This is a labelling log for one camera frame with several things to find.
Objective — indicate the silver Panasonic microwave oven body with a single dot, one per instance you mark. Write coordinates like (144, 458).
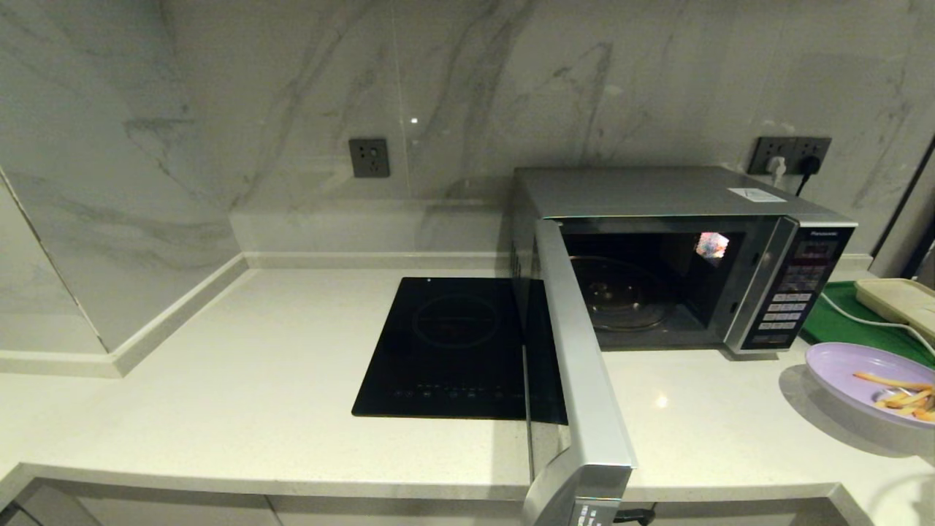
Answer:
(643, 191)

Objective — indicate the grey single wall socket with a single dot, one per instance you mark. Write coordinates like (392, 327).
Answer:
(369, 158)

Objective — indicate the grey double wall socket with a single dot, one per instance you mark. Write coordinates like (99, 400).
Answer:
(767, 148)

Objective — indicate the white paper label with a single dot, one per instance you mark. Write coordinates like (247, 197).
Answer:
(757, 194)

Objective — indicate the white power plug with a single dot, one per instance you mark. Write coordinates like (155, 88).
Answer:
(776, 170)

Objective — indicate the microwave door with dark glass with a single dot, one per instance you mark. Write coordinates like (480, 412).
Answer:
(584, 380)

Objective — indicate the beige power strip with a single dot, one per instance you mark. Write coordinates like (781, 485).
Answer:
(898, 299)

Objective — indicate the glass microwave turntable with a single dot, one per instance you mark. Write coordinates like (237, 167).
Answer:
(624, 296)

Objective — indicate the black induction cooktop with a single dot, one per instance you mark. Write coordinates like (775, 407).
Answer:
(438, 351)

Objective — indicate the green plastic tray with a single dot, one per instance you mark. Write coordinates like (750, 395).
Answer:
(840, 321)

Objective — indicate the grey angled cabinet panel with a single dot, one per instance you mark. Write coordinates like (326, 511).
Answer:
(44, 511)

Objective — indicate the grey cabinet door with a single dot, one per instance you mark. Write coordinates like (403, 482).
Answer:
(745, 515)
(182, 511)

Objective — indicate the purple plate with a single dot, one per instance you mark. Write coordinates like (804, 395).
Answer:
(836, 372)

